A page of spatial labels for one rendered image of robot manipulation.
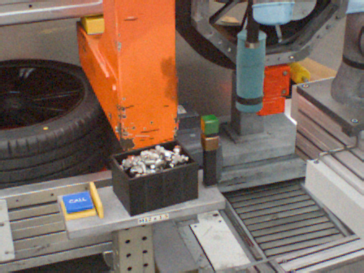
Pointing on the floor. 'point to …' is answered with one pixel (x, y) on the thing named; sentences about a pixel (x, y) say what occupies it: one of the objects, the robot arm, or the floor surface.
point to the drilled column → (133, 249)
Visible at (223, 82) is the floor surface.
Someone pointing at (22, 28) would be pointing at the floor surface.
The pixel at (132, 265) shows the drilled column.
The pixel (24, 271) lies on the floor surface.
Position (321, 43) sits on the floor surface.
